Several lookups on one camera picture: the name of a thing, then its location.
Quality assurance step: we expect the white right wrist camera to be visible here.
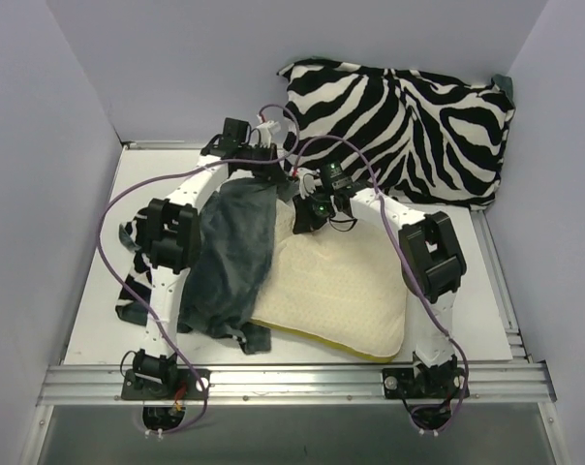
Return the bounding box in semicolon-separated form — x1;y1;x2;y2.
294;168;323;199

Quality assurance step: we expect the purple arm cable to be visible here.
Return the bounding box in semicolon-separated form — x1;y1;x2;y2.
292;135;468;432
94;103;299;432

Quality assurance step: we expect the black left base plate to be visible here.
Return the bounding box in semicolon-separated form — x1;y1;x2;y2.
120;368;210;401

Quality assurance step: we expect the zebra print pillow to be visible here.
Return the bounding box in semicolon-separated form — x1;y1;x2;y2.
277;58;516;210

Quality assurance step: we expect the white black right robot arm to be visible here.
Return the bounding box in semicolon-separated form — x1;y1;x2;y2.
292;163;467;396

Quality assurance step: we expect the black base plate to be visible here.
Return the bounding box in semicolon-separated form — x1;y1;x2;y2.
120;368;210;401
382;365;465;400

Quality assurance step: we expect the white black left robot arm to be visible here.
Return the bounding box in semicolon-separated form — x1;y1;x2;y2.
132;116;285;398

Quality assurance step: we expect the aluminium front rail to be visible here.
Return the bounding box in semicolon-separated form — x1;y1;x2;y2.
37;359;557;406

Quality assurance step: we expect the cream quilted pillow yellow trim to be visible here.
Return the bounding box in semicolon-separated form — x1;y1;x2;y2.
252;201;408;362

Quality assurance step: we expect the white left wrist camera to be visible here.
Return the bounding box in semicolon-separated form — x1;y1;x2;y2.
256;120;282;148

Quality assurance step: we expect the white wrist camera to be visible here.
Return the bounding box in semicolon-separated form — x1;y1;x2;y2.
256;120;282;148
294;168;323;199

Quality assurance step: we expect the grey zebra pillowcase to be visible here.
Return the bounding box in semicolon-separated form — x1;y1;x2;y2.
114;176;303;357

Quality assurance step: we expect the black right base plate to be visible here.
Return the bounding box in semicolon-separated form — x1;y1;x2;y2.
382;365;465;400

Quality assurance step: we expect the aluminium back rail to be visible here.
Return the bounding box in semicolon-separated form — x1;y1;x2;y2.
124;140;201;150

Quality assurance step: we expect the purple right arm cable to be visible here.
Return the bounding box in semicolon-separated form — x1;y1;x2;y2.
292;135;468;432

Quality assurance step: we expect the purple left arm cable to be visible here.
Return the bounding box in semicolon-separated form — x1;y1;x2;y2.
94;103;299;432

